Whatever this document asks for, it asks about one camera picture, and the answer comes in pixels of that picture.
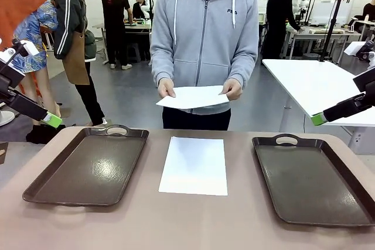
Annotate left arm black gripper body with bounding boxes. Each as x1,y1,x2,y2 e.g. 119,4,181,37
0,70,26,103

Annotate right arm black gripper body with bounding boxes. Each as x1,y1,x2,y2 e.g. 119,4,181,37
353,68,375,110

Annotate white A4 papers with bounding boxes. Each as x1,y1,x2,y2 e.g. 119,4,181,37
155,85,230,109

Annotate white A4 paper sheet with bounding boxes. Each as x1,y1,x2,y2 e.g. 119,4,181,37
158,136,229,197

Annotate person's right forearm grey sleeve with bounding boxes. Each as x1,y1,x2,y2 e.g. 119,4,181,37
149,39,176,87

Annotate person's left forearm grey sleeve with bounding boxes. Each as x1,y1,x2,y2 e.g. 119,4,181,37
231,40,259,87

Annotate person's left hand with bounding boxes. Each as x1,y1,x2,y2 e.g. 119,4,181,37
218,78,243,101

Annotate person's right hand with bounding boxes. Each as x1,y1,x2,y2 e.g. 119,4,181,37
157,77,176,98

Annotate white round fan base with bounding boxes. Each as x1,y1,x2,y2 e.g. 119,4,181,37
0,111,15,127

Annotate black bag on floor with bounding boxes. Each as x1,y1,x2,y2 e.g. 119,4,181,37
25,123,67,145

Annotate white side table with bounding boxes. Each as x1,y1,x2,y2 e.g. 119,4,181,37
261,58,375,155

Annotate brown wooden object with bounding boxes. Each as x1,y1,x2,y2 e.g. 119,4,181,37
0,142,9,165

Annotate person in blue floral dress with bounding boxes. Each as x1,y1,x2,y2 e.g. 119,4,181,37
13,1,61,118

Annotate black tripod stand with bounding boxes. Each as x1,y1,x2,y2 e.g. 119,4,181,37
318,0,353,63

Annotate light background workbench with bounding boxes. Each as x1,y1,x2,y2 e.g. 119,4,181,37
282,24,363,59

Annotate seated person in black top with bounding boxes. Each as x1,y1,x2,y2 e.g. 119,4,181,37
362,0,375,24

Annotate seated person in black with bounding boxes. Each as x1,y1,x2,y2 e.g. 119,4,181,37
131,0,151,20
362,0,375,24

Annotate person in orange garment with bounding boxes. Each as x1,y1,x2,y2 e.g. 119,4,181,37
0,0,47,50

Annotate brown matte plastic tray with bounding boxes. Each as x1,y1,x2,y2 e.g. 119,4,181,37
251,133,375,228

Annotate brown tray with glossy reflection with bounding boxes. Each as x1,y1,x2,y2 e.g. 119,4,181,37
22,124,150,207

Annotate person in dark puffer jacket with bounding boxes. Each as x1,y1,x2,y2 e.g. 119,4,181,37
84,29,98,63

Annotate person in green striped jacket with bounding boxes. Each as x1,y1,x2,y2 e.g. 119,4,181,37
51,0,108,127

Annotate standing person in black clothes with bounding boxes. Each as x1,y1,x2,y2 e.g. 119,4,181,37
261,0,305,60

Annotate grey stool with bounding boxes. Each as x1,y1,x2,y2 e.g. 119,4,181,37
126,43,141,63

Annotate man in black red-print t-shirt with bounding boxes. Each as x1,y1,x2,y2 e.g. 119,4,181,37
101,0,133,71

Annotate dark background workbench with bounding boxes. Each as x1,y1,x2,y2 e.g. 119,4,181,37
92,21,153,60

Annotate person in grey hoodie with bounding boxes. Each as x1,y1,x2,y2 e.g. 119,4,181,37
149,0,260,131

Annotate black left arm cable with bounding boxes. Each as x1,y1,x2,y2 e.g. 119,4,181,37
5,42,23,68

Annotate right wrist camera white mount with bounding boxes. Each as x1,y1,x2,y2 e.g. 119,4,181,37
343,40,375,60

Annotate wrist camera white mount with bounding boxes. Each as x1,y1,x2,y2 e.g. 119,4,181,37
343,40,375,60
0,38,40,76

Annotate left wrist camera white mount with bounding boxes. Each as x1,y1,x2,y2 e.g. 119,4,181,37
0,38,40,76

